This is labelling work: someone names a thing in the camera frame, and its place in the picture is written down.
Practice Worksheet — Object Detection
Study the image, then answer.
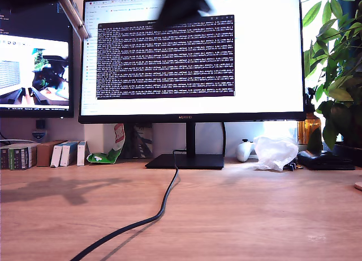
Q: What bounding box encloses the large black Huawei monitor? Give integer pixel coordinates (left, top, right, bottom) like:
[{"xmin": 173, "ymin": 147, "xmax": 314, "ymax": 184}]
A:
[{"xmin": 77, "ymin": 0, "xmax": 308, "ymax": 170}]

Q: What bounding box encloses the black monitor with code windows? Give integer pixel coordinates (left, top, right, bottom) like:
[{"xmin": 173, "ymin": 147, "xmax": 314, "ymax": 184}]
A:
[{"xmin": 0, "ymin": 0, "xmax": 75, "ymax": 119}]

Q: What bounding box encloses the blue shield sticker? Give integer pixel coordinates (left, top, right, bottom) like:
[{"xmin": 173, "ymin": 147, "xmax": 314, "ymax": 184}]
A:
[{"xmin": 32, "ymin": 130, "xmax": 48, "ymax": 142}]

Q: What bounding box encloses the patterned grey book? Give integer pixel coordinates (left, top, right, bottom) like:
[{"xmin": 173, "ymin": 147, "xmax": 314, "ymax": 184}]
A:
[{"xmin": 132, "ymin": 123, "xmax": 153, "ymax": 159}]

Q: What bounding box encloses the white game controller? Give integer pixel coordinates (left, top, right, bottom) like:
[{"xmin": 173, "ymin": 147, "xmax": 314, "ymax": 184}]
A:
[{"xmin": 236, "ymin": 139, "xmax": 255, "ymax": 162}]

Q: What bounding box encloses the brown cardboard box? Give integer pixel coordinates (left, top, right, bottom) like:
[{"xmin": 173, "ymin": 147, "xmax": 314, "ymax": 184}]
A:
[{"xmin": 36, "ymin": 140, "xmax": 68, "ymax": 168}]

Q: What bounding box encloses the green and white carton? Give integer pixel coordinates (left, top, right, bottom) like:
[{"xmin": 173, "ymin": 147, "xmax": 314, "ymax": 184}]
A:
[{"xmin": 8, "ymin": 144, "xmax": 38, "ymax": 170}]

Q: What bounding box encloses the white and blue small box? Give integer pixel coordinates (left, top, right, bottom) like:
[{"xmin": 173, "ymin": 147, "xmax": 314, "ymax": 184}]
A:
[
  {"xmin": 60, "ymin": 141, "xmax": 79, "ymax": 167},
  {"xmin": 50, "ymin": 144, "xmax": 66, "ymax": 168},
  {"xmin": 76, "ymin": 140, "xmax": 90, "ymax": 166}
]

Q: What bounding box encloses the dark green carton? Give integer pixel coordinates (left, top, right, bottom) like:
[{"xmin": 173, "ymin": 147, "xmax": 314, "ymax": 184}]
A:
[{"xmin": 0, "ymin": 147, "xmax": 11, "ymax": 170}]

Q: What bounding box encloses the green snack bag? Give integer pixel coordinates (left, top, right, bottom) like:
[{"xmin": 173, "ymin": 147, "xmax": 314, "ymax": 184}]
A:
[{"xmin": 87, "ymin": 122, "xmax": 126, "ymax": 165}]

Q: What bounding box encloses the crumpled white plastic bag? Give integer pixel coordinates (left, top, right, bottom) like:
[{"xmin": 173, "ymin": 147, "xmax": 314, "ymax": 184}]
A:
[{"xmin": 252, "ymin": 135, "xmax": 299, "ymax": 172}]

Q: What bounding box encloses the green leafy houseplant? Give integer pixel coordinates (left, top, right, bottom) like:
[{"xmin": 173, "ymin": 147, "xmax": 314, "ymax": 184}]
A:
[{"xmin": 302, "ymin": 0, "xmax": 362, "ymax": 151}]

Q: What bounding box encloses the amber glass pump bottle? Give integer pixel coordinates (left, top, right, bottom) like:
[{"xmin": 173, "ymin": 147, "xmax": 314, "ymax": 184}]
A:
[{"xmin": 297, "ymin": 87, "xmax": 322, "ymax": 153}]

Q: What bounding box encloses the black leather pouch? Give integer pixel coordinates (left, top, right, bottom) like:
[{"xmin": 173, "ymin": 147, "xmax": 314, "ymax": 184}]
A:
[{"xmin": 297, "ymin": 149, "xmax": 356, "ymax": 171}]

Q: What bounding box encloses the dark plant pot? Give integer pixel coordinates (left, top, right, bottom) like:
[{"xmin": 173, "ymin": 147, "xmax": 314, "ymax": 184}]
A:
[{"xmin": 333, "ymin": 143, "xmax": 362, "ymax": 167}]

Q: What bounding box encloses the white cable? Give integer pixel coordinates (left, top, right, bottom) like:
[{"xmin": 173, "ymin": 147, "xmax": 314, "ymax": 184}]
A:
[{"xmin": 0, "ymin": 139, "xmax": 37, "ymax": 146}]

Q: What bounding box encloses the thick black table cable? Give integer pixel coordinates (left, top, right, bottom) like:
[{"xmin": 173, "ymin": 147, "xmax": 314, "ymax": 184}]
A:
[{"xmin": 69, "ymin": 149, "xmax": 193, "ymax": 261}]

